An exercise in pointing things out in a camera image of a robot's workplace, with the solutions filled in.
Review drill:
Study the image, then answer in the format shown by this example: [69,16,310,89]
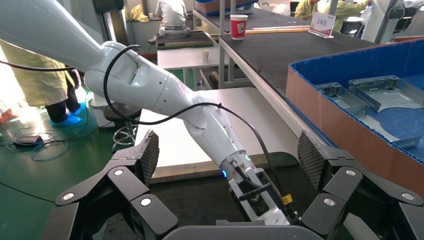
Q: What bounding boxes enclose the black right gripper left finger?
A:
[39,129,179,240]

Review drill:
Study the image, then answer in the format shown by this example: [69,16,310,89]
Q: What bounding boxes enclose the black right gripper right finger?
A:
[297,129,424,240]

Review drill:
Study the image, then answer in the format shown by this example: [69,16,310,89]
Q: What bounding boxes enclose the blue corrugated box orange outside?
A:
[285,37,424,200]

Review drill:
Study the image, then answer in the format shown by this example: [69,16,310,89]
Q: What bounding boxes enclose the distant blue and orange box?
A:
[194,0,260,17]

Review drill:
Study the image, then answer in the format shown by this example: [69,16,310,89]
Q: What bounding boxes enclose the tan wooden edge strip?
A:
[149,152,269,185]

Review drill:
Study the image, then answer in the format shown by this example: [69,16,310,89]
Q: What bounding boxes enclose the flat sheet metal plate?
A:
[359,113,422,150]

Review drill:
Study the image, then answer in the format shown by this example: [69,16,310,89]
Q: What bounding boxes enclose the black round stool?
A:
[102,101,143,154]

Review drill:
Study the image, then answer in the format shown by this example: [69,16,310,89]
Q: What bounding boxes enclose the black floor pedal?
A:
[13,134,45,149]

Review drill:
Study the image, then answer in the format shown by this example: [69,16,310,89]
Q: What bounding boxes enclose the person in pale yellow coat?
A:
[0,39,88,128]

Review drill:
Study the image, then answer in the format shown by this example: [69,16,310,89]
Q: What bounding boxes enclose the small white table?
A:
[156,44,233,92]

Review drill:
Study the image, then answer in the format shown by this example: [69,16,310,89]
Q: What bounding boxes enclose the large black rubber table mat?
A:
[219,7,379,100]

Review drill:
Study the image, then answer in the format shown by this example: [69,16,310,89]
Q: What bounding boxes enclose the black tray with green rim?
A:
[155,30,215,51]

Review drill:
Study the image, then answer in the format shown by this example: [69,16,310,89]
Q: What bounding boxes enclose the acrylic table sign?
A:
[308,11,337,39]

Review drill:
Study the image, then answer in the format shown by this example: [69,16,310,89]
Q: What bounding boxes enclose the long wooden slat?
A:
[244,25,311,35]

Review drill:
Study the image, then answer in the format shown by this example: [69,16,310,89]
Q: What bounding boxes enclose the yellow plastic bag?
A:
[125,3,150,23]

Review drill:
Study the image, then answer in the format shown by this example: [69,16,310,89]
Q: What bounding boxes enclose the person in yellow jacket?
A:
[294,0,320,21]
[319,0,374,33]

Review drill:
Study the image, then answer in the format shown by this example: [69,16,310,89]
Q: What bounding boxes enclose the seated person in white shirt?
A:
[154,0,192,37]

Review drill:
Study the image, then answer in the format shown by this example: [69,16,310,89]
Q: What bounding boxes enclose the red paper cup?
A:
[229,14,249,41]

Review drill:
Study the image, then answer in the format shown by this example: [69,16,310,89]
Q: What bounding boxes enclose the blue floor cable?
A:
[0,89,90,163]

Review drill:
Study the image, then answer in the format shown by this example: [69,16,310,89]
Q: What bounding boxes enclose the stamped sheet metal bracket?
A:
[315,81,371,118]
[347,75,424,114]

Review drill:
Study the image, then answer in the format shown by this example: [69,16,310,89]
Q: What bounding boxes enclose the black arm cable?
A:
[0,44,301,226]

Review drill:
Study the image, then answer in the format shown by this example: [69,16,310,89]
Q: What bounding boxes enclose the white metal table frame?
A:
[216,34,327,147]

